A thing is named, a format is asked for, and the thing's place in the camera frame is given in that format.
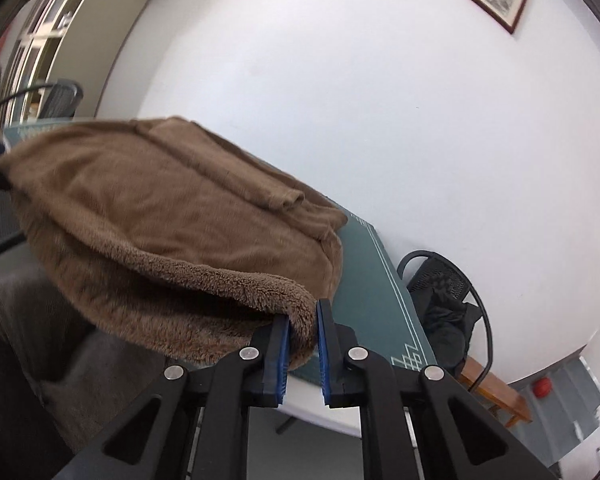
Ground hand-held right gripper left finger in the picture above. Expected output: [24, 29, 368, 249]
[52, 314, 293, 480]

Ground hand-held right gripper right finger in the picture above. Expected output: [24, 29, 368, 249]
[316, 299, 561, 480]

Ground brown fleece garment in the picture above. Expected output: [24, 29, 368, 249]
[0, 116, 350, 372]

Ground black mesh chair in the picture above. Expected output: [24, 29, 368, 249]
[396, 250, 492, 393]
[37, 79, 83, 120]

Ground teal table mat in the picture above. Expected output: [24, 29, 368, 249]
[2, 119, 437, 386]

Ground beige cabinet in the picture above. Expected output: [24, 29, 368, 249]
[0, 0, 181, 126]

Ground black clothing on chair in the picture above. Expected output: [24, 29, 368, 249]
[420, 295, 481, 376]

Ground person's grey pants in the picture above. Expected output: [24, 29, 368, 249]
[0, 245, 181, 461]

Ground wooden bench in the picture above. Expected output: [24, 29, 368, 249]
[457, 357, 533, 428]

